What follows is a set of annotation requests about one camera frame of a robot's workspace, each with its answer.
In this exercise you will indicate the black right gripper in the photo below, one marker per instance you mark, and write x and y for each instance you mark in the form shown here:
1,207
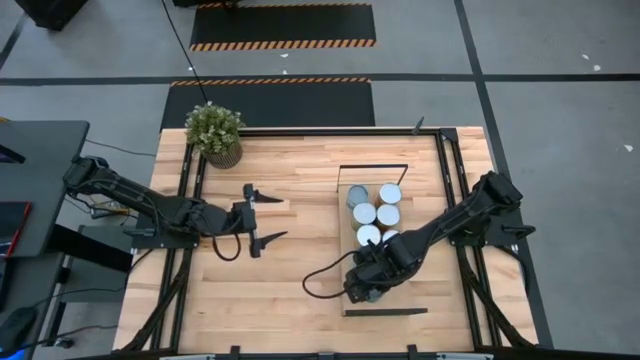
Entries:
375,270

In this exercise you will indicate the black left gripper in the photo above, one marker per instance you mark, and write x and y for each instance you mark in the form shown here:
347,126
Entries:
235,220

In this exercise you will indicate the green smiling face can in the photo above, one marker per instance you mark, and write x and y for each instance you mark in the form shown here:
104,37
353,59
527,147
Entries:
374,296

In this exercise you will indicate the blue peaches label can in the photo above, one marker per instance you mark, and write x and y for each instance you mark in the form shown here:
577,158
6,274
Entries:
368,235

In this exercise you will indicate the blue grey label tin can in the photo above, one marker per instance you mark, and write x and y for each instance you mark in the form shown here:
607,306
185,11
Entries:
390,234

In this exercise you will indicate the red orange apple can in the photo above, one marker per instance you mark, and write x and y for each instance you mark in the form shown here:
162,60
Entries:
388,216

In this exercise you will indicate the green yellow orange-label can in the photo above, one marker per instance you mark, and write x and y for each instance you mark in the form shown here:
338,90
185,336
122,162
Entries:
364,214

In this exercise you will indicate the teal can grey recessed lid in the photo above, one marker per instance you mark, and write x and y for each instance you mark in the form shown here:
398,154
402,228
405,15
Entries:
357,195

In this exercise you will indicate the orange brown label tin can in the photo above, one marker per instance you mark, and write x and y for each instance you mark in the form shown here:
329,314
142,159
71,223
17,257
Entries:
390,193

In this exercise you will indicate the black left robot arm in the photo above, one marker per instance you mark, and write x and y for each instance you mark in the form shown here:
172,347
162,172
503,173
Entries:
140,197

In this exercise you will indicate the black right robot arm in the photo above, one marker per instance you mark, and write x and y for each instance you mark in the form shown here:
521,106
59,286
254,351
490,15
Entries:
450,220

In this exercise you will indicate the potted plant wicker pot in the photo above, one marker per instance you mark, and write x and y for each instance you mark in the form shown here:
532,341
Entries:
215,130

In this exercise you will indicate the black hazard-striped floor mat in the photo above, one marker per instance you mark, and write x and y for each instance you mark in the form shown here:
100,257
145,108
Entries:
280,105
282,25

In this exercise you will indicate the white light bar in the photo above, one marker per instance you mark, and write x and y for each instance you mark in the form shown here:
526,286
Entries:
465,356
187,357

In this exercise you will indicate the black desk support beam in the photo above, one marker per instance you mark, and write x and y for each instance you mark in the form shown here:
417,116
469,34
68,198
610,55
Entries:
90,247

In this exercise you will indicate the black desk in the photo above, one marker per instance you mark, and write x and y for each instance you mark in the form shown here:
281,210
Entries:
45,165

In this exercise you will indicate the red-edged black tablet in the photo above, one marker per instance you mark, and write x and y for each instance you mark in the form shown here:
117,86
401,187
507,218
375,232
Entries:
12,225

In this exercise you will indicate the black computer mouse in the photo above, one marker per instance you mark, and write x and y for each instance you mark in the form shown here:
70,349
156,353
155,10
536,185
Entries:
17,327

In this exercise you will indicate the black box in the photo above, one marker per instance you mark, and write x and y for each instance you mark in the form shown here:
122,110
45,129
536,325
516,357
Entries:
50,12

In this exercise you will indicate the wooden shelf black metal frame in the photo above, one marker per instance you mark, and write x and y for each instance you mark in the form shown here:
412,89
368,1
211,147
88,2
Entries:
402,300

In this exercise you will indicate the black aluminium rig frame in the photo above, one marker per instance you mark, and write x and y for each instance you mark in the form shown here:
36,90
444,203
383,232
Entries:
350,132

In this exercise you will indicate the small black pointed bracket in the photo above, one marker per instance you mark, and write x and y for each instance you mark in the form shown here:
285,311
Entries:
419,125

